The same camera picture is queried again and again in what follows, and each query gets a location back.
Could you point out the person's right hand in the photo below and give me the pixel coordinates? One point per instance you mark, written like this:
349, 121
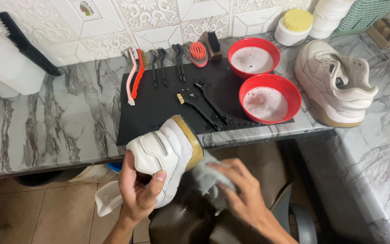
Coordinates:
245, 196

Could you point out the person's left hand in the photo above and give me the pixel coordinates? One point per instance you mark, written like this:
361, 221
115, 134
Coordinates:
135, 196

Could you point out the person's right fingers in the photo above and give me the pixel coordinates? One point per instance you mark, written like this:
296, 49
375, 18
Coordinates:
230, 169

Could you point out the grey cleaning cloth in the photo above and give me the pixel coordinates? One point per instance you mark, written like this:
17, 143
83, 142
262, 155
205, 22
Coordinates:
208, 178

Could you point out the white sneaker with tan sole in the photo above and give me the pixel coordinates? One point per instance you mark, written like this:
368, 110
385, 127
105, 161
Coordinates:
330, 88
168, 152

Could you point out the black brush with brass bristles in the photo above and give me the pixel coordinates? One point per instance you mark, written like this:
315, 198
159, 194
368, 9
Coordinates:
200, 111

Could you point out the dark leather chair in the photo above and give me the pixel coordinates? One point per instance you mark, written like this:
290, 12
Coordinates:
188, 223

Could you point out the red bowl of soapy water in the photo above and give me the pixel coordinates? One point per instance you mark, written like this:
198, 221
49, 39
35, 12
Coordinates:
253, 59
269, 101

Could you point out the black rubber mat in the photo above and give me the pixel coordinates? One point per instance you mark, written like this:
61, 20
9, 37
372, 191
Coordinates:
168, 101

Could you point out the blue plastic bucket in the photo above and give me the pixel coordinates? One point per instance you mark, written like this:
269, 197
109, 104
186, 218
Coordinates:
115, 167

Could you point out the orange bristle round brush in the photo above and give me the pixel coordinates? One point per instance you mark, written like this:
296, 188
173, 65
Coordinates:
198, 53

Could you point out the wooden brush with black bristles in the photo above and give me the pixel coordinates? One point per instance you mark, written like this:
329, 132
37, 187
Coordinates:
213, 45

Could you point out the white bag under counter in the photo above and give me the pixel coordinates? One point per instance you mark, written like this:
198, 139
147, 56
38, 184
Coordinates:
90, 174

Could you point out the white round jar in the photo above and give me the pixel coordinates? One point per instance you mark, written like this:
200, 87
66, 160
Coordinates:
289, 37

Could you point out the yellow sponge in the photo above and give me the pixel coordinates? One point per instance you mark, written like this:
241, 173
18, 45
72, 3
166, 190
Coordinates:
297, 19

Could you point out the stack of white containers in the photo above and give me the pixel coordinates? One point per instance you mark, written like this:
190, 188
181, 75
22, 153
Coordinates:
328, 17

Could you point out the green plastic basket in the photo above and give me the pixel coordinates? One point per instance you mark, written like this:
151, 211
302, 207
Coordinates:
364, 15

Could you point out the brown wooden shoe brush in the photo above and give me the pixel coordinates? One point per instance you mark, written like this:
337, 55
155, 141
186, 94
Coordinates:
384, 34

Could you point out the large black scrubbing brush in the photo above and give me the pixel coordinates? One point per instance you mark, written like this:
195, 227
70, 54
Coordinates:
25, 44

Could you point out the white plastic jug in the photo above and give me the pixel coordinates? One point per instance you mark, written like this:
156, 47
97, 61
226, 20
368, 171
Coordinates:
5, 67

